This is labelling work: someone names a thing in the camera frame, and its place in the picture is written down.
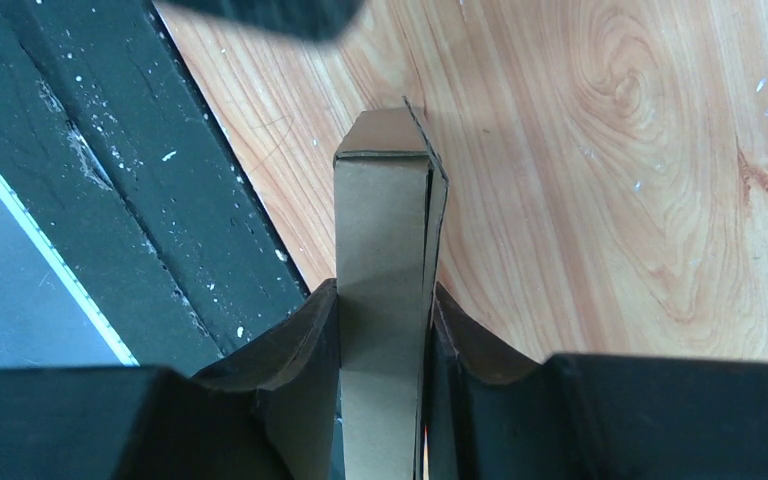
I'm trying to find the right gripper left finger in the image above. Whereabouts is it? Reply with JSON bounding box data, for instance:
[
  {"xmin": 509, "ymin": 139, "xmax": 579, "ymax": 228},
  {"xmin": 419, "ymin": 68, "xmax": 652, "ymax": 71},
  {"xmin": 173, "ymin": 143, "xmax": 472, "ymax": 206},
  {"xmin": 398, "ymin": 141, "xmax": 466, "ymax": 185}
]
[{"xmin": 0, "ymin": 279, "xmax": 339, "ymax": 479}]

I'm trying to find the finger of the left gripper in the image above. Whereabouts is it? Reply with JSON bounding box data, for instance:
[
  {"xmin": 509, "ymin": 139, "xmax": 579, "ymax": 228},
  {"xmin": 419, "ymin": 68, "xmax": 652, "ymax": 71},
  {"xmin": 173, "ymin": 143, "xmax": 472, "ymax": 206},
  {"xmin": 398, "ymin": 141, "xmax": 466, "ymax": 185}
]
[{"xmin": 164, "ymin": 0, "xmax": 365, "ymax": 41}]

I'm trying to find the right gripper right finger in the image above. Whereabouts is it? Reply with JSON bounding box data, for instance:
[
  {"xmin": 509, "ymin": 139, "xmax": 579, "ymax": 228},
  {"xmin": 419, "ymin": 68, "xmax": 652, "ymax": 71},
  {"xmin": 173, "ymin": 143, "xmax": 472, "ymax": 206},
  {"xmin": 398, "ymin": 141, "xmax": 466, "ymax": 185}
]
[{"xmin": 425, "ymin": 288, "xmax": 768, "ymax": 479}]

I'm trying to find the cardboard box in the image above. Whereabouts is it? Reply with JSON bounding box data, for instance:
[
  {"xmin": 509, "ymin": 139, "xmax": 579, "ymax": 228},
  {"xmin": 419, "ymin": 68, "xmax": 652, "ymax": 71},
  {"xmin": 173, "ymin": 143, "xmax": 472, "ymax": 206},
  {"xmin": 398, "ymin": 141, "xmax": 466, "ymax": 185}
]
[{"xmin": 334, "ymin": 103, "xmax": 448, "ymax": 479}]

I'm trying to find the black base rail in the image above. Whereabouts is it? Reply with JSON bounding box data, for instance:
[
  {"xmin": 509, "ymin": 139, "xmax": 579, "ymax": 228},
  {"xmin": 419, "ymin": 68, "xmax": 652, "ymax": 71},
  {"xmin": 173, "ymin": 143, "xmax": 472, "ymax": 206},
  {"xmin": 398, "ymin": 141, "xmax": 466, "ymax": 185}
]
[{"xmin": 0, "ymin": 1, "xmax": 308, "ymax": 374}]

